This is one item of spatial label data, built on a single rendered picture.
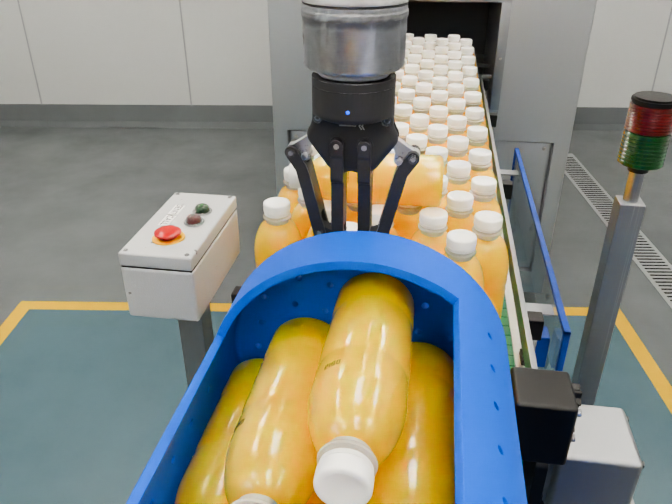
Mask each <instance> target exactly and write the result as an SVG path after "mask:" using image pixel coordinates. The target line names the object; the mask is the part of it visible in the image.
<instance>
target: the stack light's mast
mask: <svg viewBox="0 0 672 504"><path fill-rule="evenodd" d="M631 100H632V101H633V102H634V103H635V104H637V105H640V106H644V107H649V108H657V109H669V108H672V94H669V93H664V92H657V91H640V92H636V93H635V94H633V95H632V96H631ZM627 169H628V171H629V175H628V179H627V183H626V187H625V191H624V196H623V200H624V201H626V202H630V203H636V202H638V200H639V196H640V192H641V188H642V185H643V181H644V177H645V174H646V173H648V172H649V170H637V169H632V168H629V167H627Z"/></svg>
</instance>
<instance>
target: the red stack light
mask: <svg viewBox="0 0 672 504"><path fill-rule="evenodd" d="M624 128H625V129H626V130H627V131H629V132H631V133H634V134H637V135H642V136H648V137H665V136H669V135H670V134H672V108H669V109H657V108H649V107H644V106H640V105H637V104H635V103H634V102H633V101H632V100H631V101H630V103H629V108H628V112H627V116H626V121H625V125H624Z"/></svg>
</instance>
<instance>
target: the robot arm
mask: <svg viewBox="0 0 672 504"><path fill-rule="evenodd" d="M408 15H409V8H408V0H302V7H301V16H302V31H303V44H304V66H305V67H306V68H307V69H309V70H310V71H313V73H312V75H311V76H312V121H311V124H310V126H309V128H308V130H307V134H306V135H304V136H303V137H301V138H300V139H292V140H291V142H290V143H289V145H288V146H287V148H286V149H285V155H286V157H287V158H288V160H289V161H290V163H291V164H292V166H293V167H294V169H295V170H296V173H297V177H298V180H299V184H300V187H301V191H302V194H303V198H304V201H305V205H306V209H307V212H308V216H309V219H310V223H311V226H312V230H313V234H314V236H315V235H320V234H324V233H330V232H338V231H346V230H347V227H346V217H347V172H348V171H353V172H356V173H357V183H358V216H357V231H371V232H380V233H386V234H389V232H390V229H391V226H392V223H393V220H394V217H395V213H396V210H397V207H398V204H399V201H400V198H401V195H402V192H403V189H404V186H405V183H406V179H407V177H408V175H409V174H410V173H411V172H412V170H413V169H414V168H415V167H416V165H417V164H418V163H419V161H420V152H421V149H420V147H419V146H418V145H409V144H408V143H407V142H405V141H404V140H402V139H401V138H400V137H399V130H398V128H397V126H396V123H395V119H394V114H395V91H396V73H395V72H396V71H399V70H400V69H401V68H402V67H403V66H404V64H405V51H406V32H407V17H408ZM312 145H313V147H314V148H315V149H316V151H317V152H318V153H319V155H320V156H321V157H322V159H323V160H324V162H325V163H326V164H327V165H328V166H329V167H330V181H331V222H329V220H328V217H327V213H326V209H325V205H324V201H323V198H322V194H321V190H320V186H319V183H318V179H317V175H316V171H315V168H314V164H313V161H312V158H311V156H312V155H313V150H312ZM392 149H394V151H395V155H394V163H395V164H396V165H397V166H396V168H395V171H394V175H393V178H392V181H391V184H390V187H389V191H388V194H387V197H386V200H385V204H384V207H383V210H382V213H381V216H380V220H379V223H378V225H375V226H372V200H373V173H374V170H375V169H376V168H377V167H378V166H379V164H380V163H381V162H382V161H383V160H384V159H385V157H386V156H387V155H388V154H389V153H390V151H391V150H392Z"/></svg>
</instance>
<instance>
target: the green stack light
mask: <svg viewBox="0 0 672 504"><path fill-rule="evenodd" d="M671 136H672V134H670V135H669V136H665V137H648V136H642V135H637V134H634V133H631V132H629V131H627V130H626V129H625V128H624V129H623V134H622V138H621V142H620V148H619V152H618V156H617V161H618V162H619V163H620V164H621V165H623V166H626V167H629V168H632V169H637V170H658V169H660V168H662V167H663V166H664V162H665V158H666V154H667V150H668V147H669V143H670V140H671Z"/></svg>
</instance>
